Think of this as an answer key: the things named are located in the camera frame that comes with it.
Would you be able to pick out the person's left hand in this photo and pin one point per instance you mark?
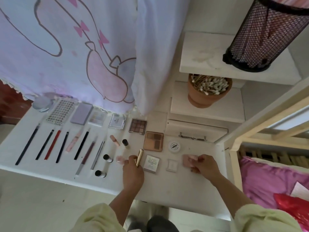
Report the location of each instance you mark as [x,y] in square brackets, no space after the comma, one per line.
[133,176]

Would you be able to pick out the person's right hand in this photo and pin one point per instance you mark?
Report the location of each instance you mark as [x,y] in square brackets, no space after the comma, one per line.
[206,165]

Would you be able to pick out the pink blush pan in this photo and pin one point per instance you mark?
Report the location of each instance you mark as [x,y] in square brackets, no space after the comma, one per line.
[187,159]

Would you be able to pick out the small round white jar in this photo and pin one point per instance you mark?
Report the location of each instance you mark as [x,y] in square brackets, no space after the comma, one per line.
[175,146]

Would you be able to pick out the tan eyeshadow palette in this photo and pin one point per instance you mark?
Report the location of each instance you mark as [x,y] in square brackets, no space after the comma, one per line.
[153,141]

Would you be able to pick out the dark brown eyeshadow palette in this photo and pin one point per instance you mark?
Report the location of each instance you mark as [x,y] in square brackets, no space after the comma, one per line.
[138,126]

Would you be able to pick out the clear eyeshadow palette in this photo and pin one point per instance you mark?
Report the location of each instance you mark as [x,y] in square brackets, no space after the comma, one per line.
[98,118]

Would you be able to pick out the lavender rectangular palette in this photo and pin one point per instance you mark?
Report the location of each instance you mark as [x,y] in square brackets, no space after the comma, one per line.
[81,113]

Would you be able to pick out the red lip pencil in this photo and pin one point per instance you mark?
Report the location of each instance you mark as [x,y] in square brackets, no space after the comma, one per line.
[52,144]

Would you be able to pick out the white false eyelash tray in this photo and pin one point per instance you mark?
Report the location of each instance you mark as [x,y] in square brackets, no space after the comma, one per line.
[61,112]

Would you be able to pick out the round silver compact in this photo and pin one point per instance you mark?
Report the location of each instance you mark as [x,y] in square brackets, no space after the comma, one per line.
[42,103]

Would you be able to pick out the person's left forearm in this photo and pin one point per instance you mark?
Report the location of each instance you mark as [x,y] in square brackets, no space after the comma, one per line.
[123,207]

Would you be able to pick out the person's right forearm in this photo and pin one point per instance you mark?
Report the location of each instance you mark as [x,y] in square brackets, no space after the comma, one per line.
[231,198]

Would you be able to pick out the person's dark trousers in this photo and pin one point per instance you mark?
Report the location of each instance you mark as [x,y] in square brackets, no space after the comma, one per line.
[161,224]

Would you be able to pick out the white table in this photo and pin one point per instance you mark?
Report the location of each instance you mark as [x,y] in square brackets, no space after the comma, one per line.
[193,195]

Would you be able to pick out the terracotta pot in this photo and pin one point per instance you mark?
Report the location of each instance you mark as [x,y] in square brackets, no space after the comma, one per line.
[205,100]

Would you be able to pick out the bunch of cotton swabs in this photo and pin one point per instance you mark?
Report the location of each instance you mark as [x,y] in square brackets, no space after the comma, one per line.
[212,84]

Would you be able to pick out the white paper sheet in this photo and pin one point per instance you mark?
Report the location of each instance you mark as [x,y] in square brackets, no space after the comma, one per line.
[300,190]

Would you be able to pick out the red shiny packet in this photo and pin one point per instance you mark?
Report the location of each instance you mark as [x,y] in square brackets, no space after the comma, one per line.
[294,212]

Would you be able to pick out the white shelf unit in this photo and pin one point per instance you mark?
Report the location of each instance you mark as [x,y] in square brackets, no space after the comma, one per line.
[212,53]

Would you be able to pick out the dark container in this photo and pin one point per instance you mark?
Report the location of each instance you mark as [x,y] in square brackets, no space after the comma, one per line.
[265,31]

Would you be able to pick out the pink cartoon print cloth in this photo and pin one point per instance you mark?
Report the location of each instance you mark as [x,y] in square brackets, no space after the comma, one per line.
[38,60]

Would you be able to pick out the wooden bed frame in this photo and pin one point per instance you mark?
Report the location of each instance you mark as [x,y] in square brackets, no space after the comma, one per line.
[235,166]

